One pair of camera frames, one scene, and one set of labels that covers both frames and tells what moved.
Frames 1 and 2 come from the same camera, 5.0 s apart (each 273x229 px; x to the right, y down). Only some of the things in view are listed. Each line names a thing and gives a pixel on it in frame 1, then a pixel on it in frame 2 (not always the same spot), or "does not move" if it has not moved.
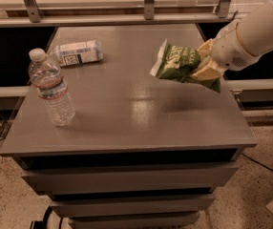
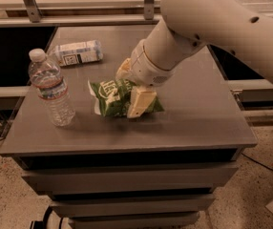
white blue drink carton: x=79 y=52 does not move
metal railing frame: x=33 y=17 does not move
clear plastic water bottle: x=46 y=77 does not move
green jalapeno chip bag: x=175 y=63 → x=114 y=98
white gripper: x=228 y=50 → x=146 y=68
